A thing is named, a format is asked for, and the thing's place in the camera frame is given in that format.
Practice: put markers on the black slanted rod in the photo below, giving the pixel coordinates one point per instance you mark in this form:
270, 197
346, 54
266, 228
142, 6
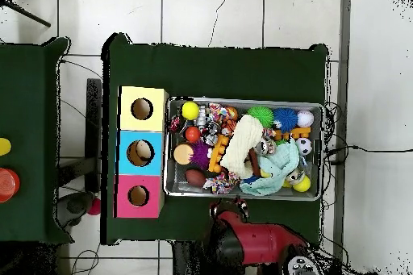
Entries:
29, 15

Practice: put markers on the yellow round object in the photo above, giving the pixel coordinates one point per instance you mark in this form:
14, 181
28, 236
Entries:
4, 146

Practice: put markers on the colourful patterned paper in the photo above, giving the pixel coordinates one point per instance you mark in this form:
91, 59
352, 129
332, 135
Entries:
217, 111
222, 184

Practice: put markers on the red orange ball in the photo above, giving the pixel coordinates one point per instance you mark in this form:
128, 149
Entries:
193, 134

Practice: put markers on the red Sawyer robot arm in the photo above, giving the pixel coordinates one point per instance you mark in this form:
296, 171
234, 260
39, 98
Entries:
264, 242

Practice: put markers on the large yellow ball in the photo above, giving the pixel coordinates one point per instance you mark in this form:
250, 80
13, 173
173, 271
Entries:
190, 110

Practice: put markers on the green spiky ball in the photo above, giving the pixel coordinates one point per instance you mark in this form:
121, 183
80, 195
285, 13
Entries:
262, 115

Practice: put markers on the orange red round object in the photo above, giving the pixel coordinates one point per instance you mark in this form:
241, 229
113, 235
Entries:
8, 184

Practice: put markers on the black and white soccer ball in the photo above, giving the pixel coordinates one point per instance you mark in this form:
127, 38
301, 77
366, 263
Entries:
304, 146

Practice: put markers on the shallow clear mesh bin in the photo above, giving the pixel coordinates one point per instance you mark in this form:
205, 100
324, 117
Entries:
176, 176

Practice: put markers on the black upright panel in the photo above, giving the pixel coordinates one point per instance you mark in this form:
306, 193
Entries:
93, 110

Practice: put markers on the purple spiky ball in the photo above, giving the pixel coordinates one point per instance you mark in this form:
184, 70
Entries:
200, 155

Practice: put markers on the wooden box with three holes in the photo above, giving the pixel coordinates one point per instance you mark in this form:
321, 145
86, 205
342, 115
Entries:
155, 165

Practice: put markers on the dark green side table cloth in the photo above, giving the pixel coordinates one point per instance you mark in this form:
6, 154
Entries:
29, 94

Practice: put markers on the white baseball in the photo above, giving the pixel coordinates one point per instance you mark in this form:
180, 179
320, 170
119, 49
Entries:
305, 118

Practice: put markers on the mint green cloth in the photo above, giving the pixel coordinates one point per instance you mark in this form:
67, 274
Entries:
277, 165

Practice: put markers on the blue spiky ball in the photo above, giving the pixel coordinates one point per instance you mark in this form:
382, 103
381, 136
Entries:
285, 118

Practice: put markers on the cream knitted cloth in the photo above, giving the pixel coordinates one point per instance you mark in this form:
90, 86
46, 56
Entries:
242, 146

